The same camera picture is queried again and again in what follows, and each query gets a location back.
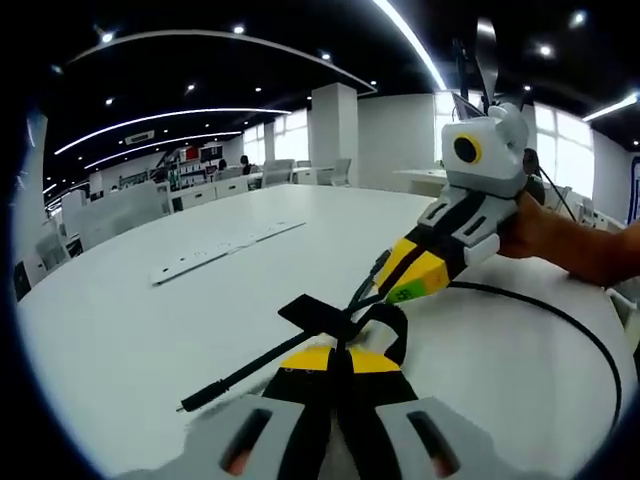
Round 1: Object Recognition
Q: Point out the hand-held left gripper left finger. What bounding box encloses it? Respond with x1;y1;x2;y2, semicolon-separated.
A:
112;344;346;480

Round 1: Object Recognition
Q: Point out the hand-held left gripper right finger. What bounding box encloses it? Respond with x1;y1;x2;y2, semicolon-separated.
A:
339;348;556;480

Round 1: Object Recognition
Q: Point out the black charging cable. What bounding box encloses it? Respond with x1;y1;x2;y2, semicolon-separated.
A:
180;249;623;431

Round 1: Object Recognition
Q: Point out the black Velcro strap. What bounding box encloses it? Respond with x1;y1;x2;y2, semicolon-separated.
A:
277;294;409;371

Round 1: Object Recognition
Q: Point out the white desk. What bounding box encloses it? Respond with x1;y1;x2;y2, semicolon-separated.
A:
14;183;631;480

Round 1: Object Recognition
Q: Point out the person's right hand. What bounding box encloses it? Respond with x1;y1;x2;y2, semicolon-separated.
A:
497;192;566;261

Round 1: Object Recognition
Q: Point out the narrow white pillar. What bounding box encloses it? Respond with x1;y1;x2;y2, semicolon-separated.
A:
309;82;359;187

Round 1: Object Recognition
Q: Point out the long white ceiling light strip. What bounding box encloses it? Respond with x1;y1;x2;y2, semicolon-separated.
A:
372;0;449;91

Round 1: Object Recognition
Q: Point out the white power strip panel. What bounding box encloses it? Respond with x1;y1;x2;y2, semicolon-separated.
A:
149;221;307;287

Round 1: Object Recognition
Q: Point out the red display shelf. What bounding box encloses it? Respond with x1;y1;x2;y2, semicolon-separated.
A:
167;143;224;182

